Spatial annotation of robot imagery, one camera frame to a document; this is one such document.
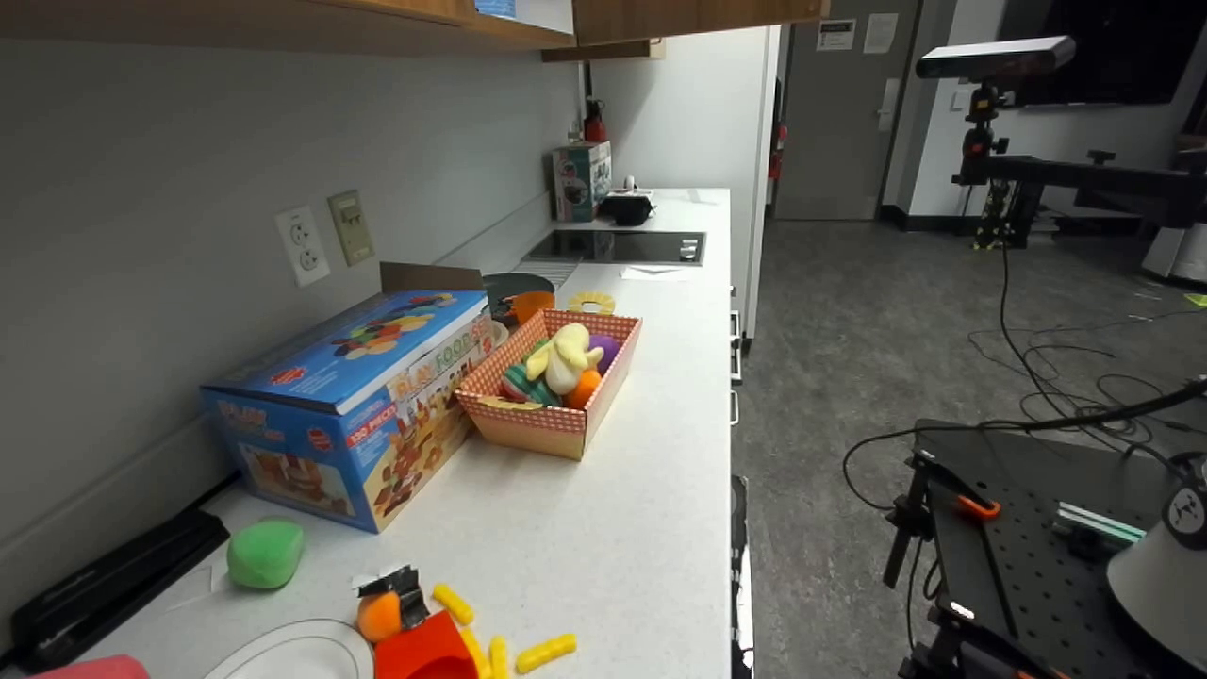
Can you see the purple toy fruit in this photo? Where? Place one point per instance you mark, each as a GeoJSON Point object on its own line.
{"type": "Point", "coordinates": [606, 347]}

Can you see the yellow toy banana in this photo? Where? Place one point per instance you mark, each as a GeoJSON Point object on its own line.
{"type": "Point", "coordinates": [567, 354]}

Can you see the cream bowl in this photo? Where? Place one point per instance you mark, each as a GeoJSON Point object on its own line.
{"type": "Point", "coordinates": [594, 305]}

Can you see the orange toy fruit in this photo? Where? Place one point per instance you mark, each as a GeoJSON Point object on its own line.
{"type": "Point", "coordinates": [581, 386]}

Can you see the orange plastic cup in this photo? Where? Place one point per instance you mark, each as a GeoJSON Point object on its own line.
{"type": "Point", "coordinates": [528, 307]}

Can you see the green toy vegetable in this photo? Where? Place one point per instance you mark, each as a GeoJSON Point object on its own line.
{"type": "Point", "coordinates": [527, 383]}

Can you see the black cooktop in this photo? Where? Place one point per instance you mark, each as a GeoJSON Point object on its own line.
{"type": "Point", "coordinates": [616, 246]}

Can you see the red checkered cardboard basket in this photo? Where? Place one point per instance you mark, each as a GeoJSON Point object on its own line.
{"type": "Point", "coordinates": [542, 419]}

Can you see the grey round plate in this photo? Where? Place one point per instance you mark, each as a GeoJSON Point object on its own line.
{"type": "Point", "coordinates": [513, 285]}

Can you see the black kettle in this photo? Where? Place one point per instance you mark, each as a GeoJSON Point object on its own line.
{"type": "Point", "coordinates": [628, 207]}

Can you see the tall white cabinet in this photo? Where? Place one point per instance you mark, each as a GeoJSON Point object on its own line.
{"type": "Point", "coordinates": [681, 125]}

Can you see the blue toy box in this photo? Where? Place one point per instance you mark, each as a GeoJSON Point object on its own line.
{"type": "Point", "coordinates": [363, 400]}

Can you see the red fire extinguisher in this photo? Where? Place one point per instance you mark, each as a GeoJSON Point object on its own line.
{"type": "Point", "coordinates": [779, 154]}

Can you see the yellow toy fry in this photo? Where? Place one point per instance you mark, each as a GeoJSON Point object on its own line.
{"type": "Point", "coordinates": [547, 654]}
{"type": "Point", "coordinates": [454, 604]}
{"type": "Point", "coordinates": [500, 657]}

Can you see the blue white paper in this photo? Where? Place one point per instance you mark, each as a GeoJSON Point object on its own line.
{"type": "Point", "coordinates": [528, 10]}

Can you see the orange black toy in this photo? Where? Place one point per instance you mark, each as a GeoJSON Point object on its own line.
{"type": "Point", "coordinates": [383, 614]}

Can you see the black clamp stand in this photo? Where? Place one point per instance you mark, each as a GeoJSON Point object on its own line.
{"type": "Point", "coordinates": [909, 524]}

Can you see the red toy container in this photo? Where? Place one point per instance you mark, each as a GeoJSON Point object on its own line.
{"type": "Point", "coordinates": [429, 652]}

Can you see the silver door lever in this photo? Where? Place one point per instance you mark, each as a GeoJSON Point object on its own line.
{"type": "Point", "coordinates": [887, 105]}

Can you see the white printed sign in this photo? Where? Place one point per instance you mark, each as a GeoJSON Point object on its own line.
{"type": "Point", "coordinates": [836, 37]}

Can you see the green round sponge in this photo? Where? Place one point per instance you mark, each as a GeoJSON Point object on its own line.
{"type": "Point", "coordinates": [264, 554]}

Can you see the white plain sign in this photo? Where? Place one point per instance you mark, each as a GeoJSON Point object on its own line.
{"type": "Point", "coordinates": [880, 32]}

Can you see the white round plate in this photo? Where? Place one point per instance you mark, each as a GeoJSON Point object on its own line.
{"type": "Point", "coordinates": [297, 654]}

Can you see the black breadboard table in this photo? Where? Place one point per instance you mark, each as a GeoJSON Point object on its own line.
{"type": "Point", "coordinates": [1031, 568]}

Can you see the teal white tube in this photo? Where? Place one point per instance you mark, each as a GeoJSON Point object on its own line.
{"type": "Point", "coordinates": [1100, 524]}

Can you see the black plastic case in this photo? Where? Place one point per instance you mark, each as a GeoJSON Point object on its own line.
{"type": "Point", "coordinates": [115, 588]}

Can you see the black round knob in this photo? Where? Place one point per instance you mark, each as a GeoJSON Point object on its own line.
{"type": "Point", "coordinates": [1190, 502]}

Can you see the pink cloth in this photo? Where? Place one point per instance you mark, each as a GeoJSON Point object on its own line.
{"type": "Point", "coordinates": [94, 669]}

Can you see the beige switch plate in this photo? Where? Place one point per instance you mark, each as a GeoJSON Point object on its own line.
{"type": "Point", "coordinates": [352, 227]}

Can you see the white wall outlet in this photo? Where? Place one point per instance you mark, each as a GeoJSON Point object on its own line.
{"type": "Point", "coordinates": [304, 244]}

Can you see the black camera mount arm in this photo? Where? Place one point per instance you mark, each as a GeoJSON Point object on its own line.
{"type": "Point", "coordinates": [1003, 170]}

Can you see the wooden wall cupboard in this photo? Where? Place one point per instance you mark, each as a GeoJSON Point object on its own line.
{"type": "Point", "coordinates": [251, 19]}

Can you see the black stereo camera bar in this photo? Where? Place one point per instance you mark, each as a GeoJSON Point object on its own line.
{"type": "Point", "coordinates": [994, 58]}

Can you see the dark wall monitor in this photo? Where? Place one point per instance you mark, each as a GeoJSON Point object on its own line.
{"type": "Point", "coordinates": [1119, 49]}

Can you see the grey rounded pedestal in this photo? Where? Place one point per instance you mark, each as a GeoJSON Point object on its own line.
{"type": "Point", "coordinates": [1154, 604]}

